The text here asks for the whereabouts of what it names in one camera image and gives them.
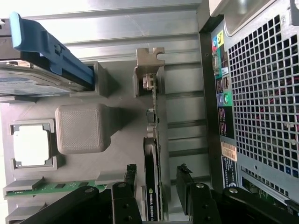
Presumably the grey printed parts rack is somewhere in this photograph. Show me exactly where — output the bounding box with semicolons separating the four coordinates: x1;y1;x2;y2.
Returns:
0;60;172;224

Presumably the green RAM stick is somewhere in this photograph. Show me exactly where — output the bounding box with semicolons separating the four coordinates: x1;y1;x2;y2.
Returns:
4;181;108;198

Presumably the hard disk in blue caddy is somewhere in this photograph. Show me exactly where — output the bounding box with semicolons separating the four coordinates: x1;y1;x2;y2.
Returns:
0;13;94;97

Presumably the black open PC case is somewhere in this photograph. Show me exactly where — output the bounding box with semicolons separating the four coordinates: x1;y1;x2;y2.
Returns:
197;0;299;224

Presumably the silver CPU chip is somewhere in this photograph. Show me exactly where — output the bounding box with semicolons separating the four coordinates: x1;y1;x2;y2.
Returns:
13;125;51;167

